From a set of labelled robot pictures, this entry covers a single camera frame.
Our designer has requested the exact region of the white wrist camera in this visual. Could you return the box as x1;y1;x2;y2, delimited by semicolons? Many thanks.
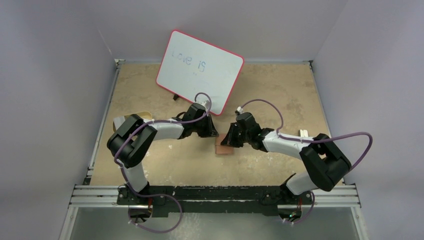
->
234;106;244;116
200;100;212;112

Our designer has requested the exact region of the cream oval tray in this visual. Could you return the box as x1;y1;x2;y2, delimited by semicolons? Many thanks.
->
136;111;153;121

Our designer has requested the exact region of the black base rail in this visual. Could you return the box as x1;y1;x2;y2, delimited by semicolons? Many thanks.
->
117;174;317;218

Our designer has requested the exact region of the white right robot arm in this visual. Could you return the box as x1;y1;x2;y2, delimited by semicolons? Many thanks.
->
220;112;352;204

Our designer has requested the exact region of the pink framed whiteboard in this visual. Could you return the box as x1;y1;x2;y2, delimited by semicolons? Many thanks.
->
156;29;245;116

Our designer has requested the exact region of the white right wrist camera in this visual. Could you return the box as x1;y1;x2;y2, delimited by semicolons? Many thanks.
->
234;106;244;116

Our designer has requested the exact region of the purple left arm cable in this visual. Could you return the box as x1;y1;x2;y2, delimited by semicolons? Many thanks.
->
113;92;213;196

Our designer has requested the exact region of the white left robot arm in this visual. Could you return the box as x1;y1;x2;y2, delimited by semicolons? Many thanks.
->
106;103;219;205

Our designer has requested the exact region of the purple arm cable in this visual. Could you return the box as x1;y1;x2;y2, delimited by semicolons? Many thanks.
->
240;98;374;171
113;92;213;196

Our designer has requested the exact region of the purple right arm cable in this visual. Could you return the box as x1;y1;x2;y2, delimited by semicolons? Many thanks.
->
240;98;374;171

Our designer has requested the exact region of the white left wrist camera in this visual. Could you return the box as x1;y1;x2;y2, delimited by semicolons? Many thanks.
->
200;100;212;112

